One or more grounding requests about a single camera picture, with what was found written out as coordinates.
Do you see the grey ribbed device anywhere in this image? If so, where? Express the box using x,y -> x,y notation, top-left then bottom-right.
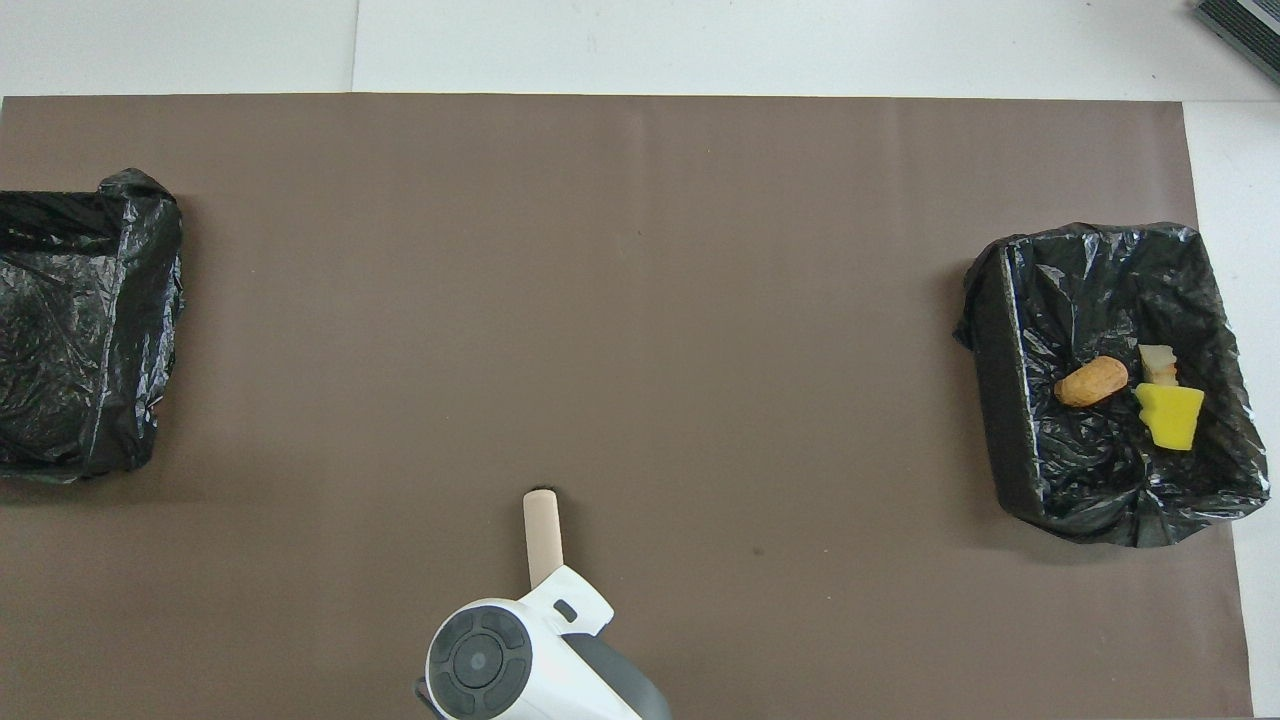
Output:
1192,0 -> 1280,86

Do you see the bin lined with black bag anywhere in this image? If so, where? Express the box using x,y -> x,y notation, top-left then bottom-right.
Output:
955,221 -> 1273,549
0,168 -> 186,484

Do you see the plain yellow sponge piece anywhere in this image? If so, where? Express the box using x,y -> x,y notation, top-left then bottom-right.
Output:
1134,383 -> 1207,452

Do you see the pink handled hand brush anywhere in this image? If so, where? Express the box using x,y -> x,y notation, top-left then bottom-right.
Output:
522,488 -> 566,591

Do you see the brown paper table mat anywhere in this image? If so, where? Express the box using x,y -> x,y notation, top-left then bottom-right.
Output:
0,94 -> 1256,720

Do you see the brown bread shaped sponge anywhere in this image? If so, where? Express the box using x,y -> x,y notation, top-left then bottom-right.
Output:
1053,356 -> 1130,408

